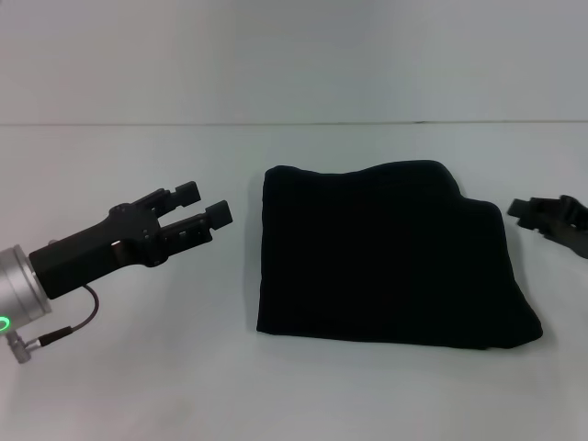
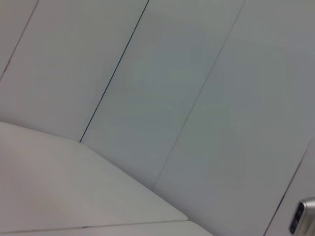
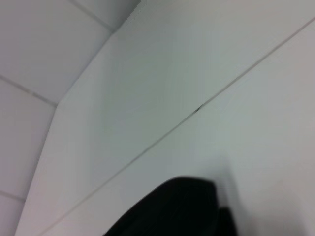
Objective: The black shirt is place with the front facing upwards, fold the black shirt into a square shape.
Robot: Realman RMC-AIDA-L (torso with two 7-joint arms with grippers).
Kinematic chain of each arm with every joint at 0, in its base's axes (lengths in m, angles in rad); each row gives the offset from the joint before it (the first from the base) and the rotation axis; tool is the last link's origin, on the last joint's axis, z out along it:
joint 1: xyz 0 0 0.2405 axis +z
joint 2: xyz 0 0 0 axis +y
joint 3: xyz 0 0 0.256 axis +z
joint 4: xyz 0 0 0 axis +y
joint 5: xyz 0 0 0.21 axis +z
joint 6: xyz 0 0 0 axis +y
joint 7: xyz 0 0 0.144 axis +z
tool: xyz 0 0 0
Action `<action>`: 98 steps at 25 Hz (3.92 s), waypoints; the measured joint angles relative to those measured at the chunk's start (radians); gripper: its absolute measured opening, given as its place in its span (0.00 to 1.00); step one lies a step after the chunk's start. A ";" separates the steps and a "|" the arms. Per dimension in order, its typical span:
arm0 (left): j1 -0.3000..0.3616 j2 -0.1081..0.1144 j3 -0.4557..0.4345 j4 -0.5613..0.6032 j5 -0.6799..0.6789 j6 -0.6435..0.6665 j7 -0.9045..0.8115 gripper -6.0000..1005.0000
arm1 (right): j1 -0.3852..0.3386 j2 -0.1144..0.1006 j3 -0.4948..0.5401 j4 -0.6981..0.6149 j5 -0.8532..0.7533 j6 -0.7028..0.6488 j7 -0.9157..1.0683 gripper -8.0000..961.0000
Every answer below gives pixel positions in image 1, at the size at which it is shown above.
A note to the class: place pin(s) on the black shirt with FREE print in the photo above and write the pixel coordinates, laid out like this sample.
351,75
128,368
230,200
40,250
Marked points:
390,257

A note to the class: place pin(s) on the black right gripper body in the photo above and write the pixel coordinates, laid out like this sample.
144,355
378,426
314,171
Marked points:
574,229

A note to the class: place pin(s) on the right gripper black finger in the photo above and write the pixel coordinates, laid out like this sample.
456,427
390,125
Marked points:
523,209
539,228

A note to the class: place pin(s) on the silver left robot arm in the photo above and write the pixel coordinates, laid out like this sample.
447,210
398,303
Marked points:
18,294

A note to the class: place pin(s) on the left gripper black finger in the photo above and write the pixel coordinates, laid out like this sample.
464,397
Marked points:
218,215
186,194

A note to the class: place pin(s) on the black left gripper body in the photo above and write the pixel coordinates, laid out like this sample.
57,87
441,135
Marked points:
92,252

